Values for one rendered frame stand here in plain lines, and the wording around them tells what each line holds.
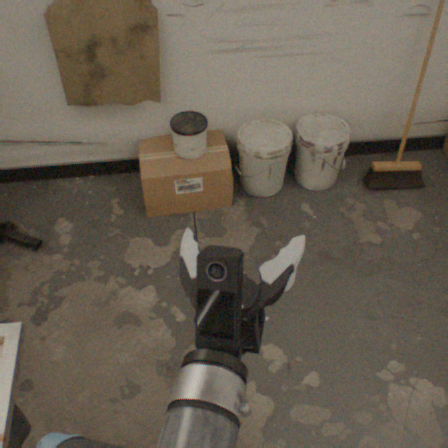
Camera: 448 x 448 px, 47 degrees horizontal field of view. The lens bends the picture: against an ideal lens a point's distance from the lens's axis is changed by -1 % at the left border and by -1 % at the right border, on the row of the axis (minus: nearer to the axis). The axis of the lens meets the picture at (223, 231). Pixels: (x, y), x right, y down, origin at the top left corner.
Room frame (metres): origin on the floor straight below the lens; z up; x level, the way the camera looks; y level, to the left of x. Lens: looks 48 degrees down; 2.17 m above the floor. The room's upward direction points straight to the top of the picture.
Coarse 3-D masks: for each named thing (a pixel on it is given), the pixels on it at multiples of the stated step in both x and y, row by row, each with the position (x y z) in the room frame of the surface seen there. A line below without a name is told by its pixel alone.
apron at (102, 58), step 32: (64, 0) 2.38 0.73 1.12; (96, 0) 2.41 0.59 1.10; (128, 0) 2.42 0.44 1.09; (64, 32) 2.37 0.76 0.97; (96, 32) 2.40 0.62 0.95; (128, 32) 2.40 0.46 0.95; (64, 64) 2.37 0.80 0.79; (96, 64) 2.39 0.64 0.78; (128, 64) 2.38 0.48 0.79; (96, 96) 2.37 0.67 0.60; (128, 96) 2.38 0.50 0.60; (160, 96) 2.40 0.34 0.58
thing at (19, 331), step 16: (0, 336) 0.69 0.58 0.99; (16, 336) 0.69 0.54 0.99; (16, 352) 0.65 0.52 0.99; (0, 368) 0.60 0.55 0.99; (16, 368) 0.61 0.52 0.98; (0, 384) 0.56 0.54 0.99; (16, 384) 0.57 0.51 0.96; (0, 400) 0.52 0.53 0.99; (0, 416) 0.48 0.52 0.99; (0, 432) 0.44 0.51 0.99
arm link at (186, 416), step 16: (192, 400) 0.21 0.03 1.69; (176, 416) 0.20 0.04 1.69; (192, 416) 0.19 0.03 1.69; (208, 416) 0.19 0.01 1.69; (224, 416) 0.20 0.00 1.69; (160, 432) 0.19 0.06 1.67; (176, 432) 0.18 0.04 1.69; (192, 432) 0.18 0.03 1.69; (208, 432) 0.18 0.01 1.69; (224, 432) 0.18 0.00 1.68
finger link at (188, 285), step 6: (180, 258) 0.40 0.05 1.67; (180, 264) 0.39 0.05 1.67; (180, 270) 0.38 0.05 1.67; (186, 270) 0.38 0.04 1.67; (180, 276) 0.37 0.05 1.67; (186, 276) 0.37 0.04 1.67; (186, 282) 0.36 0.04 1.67; (192, 282) 0.36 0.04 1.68; (186, 288) 0.35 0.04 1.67; (192, 288) 0.35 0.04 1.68; (186, 294) 0.35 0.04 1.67; (192, 294) 0.34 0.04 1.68
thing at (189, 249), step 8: (184, 232) 0.45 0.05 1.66; (192, 232) 0.44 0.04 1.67; (184, 240) 0.43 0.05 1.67; (192, 240) 0.43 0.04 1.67; (184, 248) 0.42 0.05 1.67; (192, 248) 0.41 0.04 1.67; (184, 256) 0.40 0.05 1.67; (192, 256) 0.40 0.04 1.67; (192, 264) 0.39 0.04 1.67; (192, 272) 0.38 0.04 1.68
